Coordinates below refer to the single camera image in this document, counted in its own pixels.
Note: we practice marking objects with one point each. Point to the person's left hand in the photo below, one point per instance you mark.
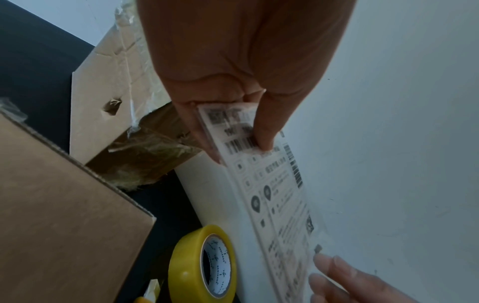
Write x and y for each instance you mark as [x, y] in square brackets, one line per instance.
[239, 50]

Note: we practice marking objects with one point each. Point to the person's right hand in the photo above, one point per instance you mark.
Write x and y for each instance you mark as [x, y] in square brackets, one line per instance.
[359, 287]

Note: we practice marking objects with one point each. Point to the white printed shipping label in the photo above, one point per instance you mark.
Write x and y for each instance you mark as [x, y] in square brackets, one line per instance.
[277, 207]

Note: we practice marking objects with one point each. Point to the taped open cardboard box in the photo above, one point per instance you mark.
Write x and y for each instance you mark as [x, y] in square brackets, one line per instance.
[112, 88]

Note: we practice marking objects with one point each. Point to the white parcel box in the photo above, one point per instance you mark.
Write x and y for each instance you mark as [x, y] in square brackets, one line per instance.
[393, 148]

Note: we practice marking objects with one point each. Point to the yellow adhesive tape roll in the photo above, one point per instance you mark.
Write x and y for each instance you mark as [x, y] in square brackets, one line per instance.
[187, 266]

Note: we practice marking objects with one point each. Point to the yellow utility knife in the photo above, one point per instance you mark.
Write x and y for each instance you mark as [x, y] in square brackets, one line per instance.
[151, 293]

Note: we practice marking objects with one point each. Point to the large brown cardboard box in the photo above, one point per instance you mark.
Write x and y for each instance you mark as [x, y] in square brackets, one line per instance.
[63, 222]

